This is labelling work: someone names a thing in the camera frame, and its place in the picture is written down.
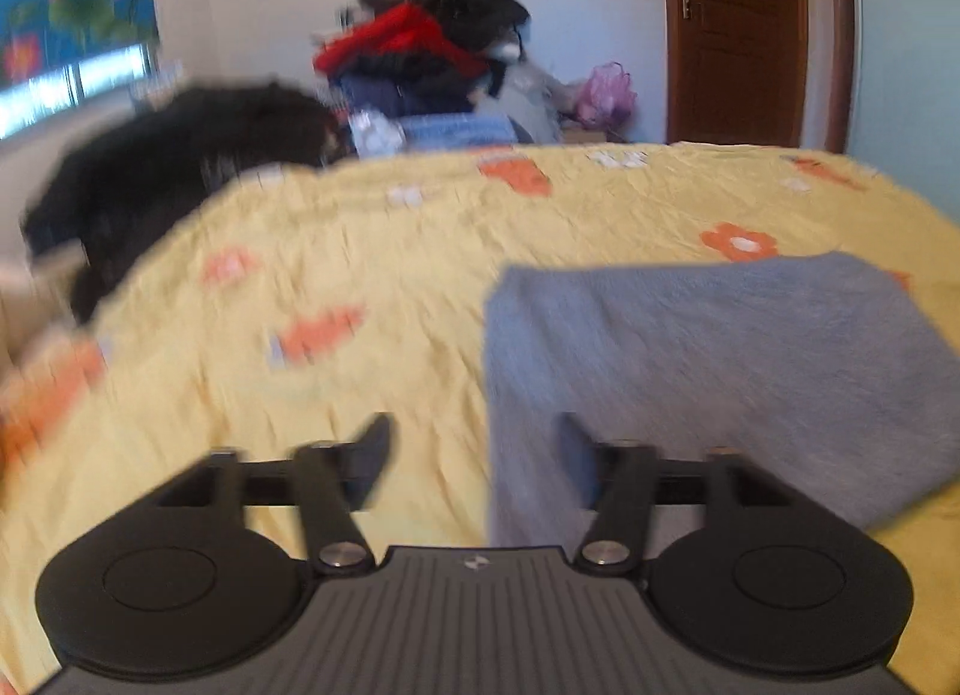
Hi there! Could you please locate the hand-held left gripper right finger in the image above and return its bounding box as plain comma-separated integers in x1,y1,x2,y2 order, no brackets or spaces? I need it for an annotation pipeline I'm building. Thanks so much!
572,411,792,576

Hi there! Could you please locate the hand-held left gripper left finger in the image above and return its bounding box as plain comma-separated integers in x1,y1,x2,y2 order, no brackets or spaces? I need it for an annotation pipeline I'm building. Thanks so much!
154,413,378,577

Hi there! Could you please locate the grey sweater with navy sleeves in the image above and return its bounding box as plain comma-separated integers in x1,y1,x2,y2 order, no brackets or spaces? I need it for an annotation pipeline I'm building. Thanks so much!
483,251,960,547

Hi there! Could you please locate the yellow floral bedsheet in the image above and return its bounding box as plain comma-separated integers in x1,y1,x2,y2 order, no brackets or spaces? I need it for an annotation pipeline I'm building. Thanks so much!
0,140,960,695

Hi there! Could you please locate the white crumpled plastic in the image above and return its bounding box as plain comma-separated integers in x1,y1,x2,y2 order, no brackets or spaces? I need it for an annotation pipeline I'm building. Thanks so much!
349,109,407,158

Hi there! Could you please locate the blue knitted cloth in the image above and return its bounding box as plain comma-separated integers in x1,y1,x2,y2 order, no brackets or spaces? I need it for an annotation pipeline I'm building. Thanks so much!
397,114,518,152

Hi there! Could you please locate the grey plastic bag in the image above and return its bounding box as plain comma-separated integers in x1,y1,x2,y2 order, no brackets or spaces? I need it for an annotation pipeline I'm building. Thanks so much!
491,58,582,143

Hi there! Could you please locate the black coat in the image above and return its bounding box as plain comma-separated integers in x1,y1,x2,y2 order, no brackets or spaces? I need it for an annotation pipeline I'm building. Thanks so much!
21,83,347,325

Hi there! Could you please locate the pink plastic bag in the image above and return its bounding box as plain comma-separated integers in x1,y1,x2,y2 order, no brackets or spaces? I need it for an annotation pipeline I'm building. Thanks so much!
576,61,638,131

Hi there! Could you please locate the navy garment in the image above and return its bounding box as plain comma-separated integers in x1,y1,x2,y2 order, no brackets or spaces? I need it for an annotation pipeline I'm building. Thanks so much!
334,61,492,119

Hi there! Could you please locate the brown wooden door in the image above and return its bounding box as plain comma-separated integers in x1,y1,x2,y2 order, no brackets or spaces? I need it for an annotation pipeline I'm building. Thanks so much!
660,0,854,151

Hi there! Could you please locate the window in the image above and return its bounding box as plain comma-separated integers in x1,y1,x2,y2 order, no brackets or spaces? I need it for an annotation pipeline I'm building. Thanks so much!
0,41,164,142

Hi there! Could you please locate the pale wardrobe panel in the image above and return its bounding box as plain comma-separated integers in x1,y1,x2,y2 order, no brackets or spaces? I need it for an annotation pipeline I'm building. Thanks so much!
846,0,960,216

